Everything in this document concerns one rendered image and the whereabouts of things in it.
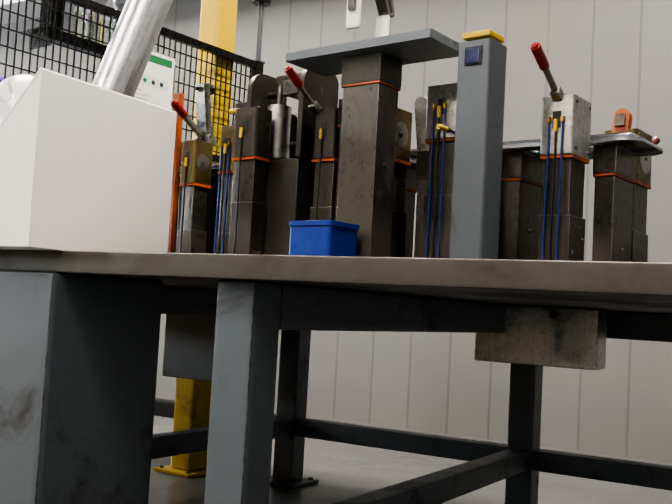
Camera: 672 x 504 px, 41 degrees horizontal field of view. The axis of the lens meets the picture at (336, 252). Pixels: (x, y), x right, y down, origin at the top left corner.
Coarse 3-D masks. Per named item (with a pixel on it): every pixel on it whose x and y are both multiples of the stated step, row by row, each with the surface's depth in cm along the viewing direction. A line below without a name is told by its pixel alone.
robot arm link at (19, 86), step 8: (8, 80) 188; (16, 80) 187; (24, 80) 187; (0, 88) 188; (8, 88) 186; (16, 88) 185; (24, 88) 185; (0, 96) 186; (8, 96) 184; (16, 96) 184; (0, 104) 184; (8, 104) 183; (0, 112) 184; (0, 120) 184
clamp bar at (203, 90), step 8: (200, 88) 241; (208, 88) 242; (200, 96) 242; (208, 96) 242; (200, 104) 242; (208, 104) 242; (200, 112) 242; (208, 112) 242; (200, 120) 242; (208, 120) 242; (200, 128) 243; (208, 128) 242
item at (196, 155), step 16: (192, 144) 238; (208, 144) 241; (192, 160) 237; (208, 160) 240; (192, 176) 237; (208, 176) 241; (192, 192) 237; (192, 208) 237; (192, 224) 237; (192, 240) 236
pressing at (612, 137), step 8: (592, 136) 180; (600, 136) 179; (608, 136) 178; (616, 136) 177; (624, 136) 176; (632, 136) 176; (504, 144) 192; (512, 144) 191; (520, 144) 190; (528, 144) 189; (536, 144) 188; (592, 144) 188; (600, 144) 187; (624, 144) 186; (632, 144) 186; (640, 144) 186; (648, 144) 185; (416, 152) 206; (528, 152) 201; (536, 152) 199; (592, 152) 197; (640, 152) 192; (648, 152) 192; (656, 152) 190; (216, 168) 245; (216, 176) 267
